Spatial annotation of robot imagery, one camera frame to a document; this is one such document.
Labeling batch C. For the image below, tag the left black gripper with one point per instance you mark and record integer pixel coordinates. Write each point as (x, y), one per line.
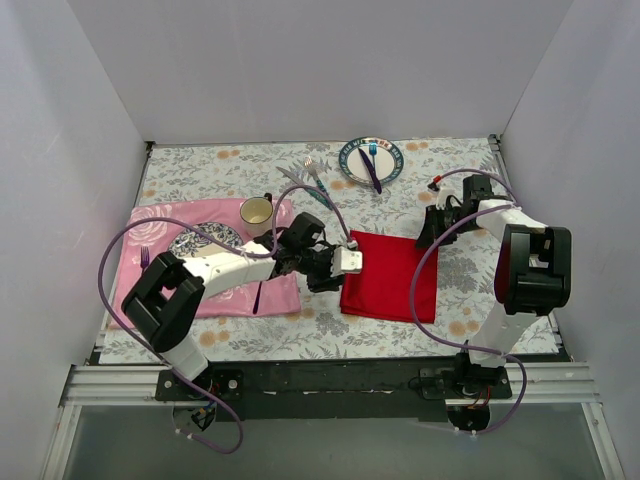
(324, 267)

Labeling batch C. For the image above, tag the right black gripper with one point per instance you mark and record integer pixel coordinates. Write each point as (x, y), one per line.
(437, 220)

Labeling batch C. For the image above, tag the red cloth napkin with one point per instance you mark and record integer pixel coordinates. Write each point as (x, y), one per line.
(381, 289)

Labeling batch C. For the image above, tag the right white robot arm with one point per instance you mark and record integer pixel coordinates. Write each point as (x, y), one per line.
(532, 279)

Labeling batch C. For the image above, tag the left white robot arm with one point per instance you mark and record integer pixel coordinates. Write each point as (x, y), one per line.
(164, 301)

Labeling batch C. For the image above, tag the purple spoon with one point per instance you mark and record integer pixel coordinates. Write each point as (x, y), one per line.
(257, 301)

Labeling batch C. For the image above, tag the cream enamel mug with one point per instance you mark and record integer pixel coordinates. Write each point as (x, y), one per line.
(256, 214)

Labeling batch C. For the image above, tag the white plate blue rim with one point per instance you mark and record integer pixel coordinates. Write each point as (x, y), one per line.
(389, 161)

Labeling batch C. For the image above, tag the purple knife on plate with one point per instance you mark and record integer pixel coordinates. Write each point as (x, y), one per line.
(372, 174)

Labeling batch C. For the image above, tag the blue fork on plate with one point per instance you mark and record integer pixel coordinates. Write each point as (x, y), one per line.
(373, 153)

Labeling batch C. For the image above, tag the purple fork on placemat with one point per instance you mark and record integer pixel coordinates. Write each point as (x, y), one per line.
(144, 258)

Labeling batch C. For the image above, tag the pink floral placemat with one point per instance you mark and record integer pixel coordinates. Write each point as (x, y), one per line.
(219, 218)

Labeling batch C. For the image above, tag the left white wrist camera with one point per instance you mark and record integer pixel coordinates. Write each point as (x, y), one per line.
(346, 260)

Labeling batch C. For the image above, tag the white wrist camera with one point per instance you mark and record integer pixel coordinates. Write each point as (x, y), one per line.
(346, 260)
(443, 194)

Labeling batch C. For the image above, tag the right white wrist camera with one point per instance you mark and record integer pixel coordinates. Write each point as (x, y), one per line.
(443, 194)

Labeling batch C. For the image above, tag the teal handled knife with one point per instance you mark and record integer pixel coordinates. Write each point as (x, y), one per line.
(298, 181)

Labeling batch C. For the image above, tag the teal handled fork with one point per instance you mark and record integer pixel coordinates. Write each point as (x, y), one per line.
(312, 170)

